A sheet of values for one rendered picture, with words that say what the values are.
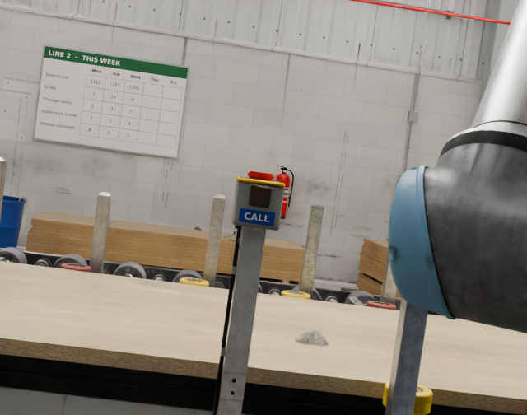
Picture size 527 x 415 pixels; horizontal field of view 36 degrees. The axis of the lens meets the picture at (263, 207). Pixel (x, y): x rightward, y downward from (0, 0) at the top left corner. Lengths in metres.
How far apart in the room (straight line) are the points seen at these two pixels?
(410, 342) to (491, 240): 0.67
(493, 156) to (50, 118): 7.75
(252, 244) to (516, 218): 0.66
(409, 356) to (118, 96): 7.16
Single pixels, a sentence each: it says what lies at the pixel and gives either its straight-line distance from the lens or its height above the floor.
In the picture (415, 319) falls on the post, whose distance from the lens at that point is 1.26.
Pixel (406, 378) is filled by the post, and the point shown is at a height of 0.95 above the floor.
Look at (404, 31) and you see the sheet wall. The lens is 8.81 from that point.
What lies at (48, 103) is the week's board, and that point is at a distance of 8.31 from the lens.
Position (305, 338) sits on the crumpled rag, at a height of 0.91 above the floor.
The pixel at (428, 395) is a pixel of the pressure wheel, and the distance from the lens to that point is 1.39.
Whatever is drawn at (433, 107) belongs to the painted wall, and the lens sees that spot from 8.85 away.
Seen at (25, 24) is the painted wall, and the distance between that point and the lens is 8.43.
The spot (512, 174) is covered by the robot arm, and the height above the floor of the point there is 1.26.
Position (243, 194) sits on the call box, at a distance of 1.18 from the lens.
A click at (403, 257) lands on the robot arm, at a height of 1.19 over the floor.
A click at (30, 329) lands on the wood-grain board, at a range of 1.51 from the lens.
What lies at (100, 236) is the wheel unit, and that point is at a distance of 2.32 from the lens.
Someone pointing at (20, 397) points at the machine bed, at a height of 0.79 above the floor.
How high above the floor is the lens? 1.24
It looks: 3 degrees down
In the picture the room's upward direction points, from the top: 8 degrees clockwise
